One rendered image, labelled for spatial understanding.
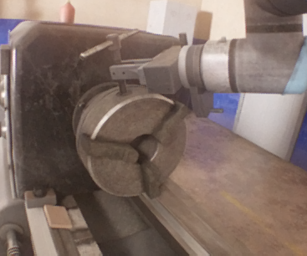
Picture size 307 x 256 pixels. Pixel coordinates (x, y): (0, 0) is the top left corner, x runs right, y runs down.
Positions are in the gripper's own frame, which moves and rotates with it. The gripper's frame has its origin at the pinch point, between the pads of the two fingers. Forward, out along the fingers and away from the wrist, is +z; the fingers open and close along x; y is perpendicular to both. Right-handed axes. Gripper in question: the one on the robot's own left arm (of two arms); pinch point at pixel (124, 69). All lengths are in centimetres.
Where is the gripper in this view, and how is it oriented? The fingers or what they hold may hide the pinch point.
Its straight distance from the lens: 53.8
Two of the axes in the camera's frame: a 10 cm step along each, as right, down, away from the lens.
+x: -4.4, 4.8, -7.6
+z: -8.8, -0.5, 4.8
